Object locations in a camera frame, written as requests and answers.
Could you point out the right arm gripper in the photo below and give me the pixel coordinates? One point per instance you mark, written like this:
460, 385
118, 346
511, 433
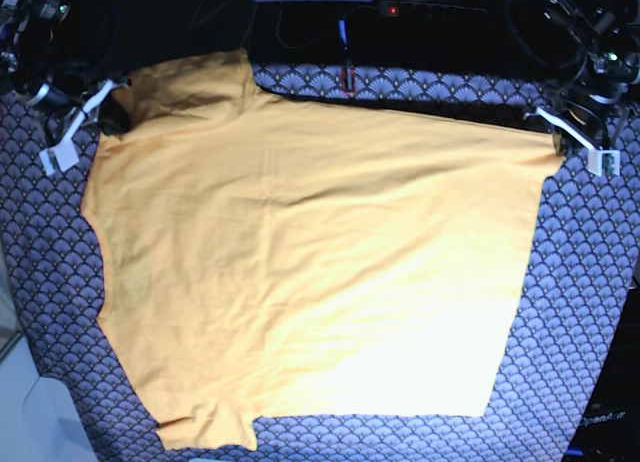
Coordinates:
75, 96

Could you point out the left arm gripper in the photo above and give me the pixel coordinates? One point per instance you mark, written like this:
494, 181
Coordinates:
587, 89

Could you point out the yellow T-shirt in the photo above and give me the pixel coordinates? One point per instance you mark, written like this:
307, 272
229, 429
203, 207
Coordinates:
265, 257

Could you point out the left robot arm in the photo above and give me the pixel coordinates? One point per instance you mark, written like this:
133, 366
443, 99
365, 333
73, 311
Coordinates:
589, 49

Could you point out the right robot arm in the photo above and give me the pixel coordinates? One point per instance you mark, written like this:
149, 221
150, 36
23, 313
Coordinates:
42, 33

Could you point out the blue fan-pattern tablecloth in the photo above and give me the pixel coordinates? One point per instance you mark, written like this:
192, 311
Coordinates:
582, 263

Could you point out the red black table clamp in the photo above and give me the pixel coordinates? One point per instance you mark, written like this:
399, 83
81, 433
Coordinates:
348, 78

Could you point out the black OpenArm case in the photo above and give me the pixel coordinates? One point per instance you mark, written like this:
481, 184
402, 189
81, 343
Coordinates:
609, 428

